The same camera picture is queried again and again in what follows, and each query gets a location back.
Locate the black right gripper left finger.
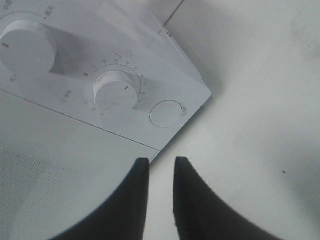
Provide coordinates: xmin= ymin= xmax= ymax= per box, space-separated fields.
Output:
xmin=54 ymin=158 xmax=150 ymax=240

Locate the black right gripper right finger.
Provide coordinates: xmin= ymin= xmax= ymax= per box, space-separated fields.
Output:
xmin=173 ymin=156 xmax=277 ymax=240

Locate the white microwave door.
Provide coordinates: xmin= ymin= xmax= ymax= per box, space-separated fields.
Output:
xmin=0 ymin=92 xmax=158 ymax=240

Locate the white lower timer knob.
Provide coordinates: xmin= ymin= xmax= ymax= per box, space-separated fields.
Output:
xmin=93 ymin=70 xmax=138 ymax=111

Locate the white microwave oven body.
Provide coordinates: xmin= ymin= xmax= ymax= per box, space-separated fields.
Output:
xmin=0 ymin=0 xmax=211 ymax=160

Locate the white upper power knob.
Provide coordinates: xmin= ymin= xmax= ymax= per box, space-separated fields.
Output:
xmin=0 ymin=20 xmax=58 ymax=76

